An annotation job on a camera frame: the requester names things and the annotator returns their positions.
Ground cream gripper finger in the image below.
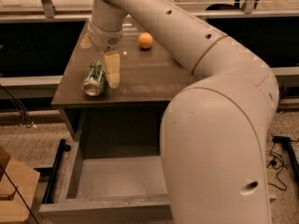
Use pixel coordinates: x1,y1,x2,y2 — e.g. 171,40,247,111
104,50,121,89
80,34,92,49

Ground black metal floor bar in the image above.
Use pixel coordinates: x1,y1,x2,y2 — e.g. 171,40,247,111
36,139,71,204

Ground orange fruit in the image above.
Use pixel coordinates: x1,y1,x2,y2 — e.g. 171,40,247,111
138,33,153,49

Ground cardboard box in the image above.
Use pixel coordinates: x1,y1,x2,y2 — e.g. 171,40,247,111
0,147,39,224

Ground black stand base right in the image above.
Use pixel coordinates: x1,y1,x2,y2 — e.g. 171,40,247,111
272,136,299,184

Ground green soda can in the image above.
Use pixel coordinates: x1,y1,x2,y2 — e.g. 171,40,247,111
81,60,106,96

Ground black cables at left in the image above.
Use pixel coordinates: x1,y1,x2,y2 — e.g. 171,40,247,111
0,83,37,129

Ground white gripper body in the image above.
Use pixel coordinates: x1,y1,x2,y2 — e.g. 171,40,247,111
87,21,123,52

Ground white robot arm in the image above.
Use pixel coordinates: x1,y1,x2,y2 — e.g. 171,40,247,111
89,0,278,224

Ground open grey top drawer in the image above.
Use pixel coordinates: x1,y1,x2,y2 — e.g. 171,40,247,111
39,109,277,224

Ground grey cabinet with countertop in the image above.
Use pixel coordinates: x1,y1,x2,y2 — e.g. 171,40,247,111
52,17,194,136

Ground black cable on floor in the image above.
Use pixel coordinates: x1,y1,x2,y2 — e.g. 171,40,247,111
266,142,289,192

